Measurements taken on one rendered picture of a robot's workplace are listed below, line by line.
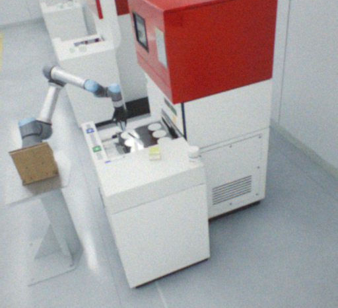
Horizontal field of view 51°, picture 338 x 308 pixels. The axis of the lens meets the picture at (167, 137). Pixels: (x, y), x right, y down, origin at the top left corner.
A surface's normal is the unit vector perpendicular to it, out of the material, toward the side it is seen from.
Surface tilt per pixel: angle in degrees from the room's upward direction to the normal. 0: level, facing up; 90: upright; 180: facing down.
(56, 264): 0
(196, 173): 90
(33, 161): 90
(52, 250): 90
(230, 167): 90
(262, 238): 0
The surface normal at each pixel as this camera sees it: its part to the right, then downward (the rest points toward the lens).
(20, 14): 0.35, 0.49
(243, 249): -0.10, -0.83
